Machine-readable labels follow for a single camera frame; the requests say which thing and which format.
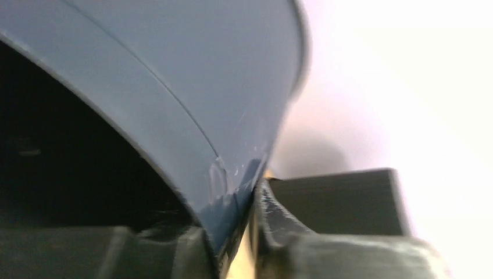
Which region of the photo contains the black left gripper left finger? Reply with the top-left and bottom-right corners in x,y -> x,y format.
1,215 -> 216,278

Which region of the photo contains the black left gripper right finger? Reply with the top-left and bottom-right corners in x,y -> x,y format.
252,179 -> 452,278

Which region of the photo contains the dark blue bin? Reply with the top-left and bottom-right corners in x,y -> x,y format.
1,1 -> 309,263

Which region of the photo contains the large black plastic bin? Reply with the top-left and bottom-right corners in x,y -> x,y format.
269,168 -> 410,236

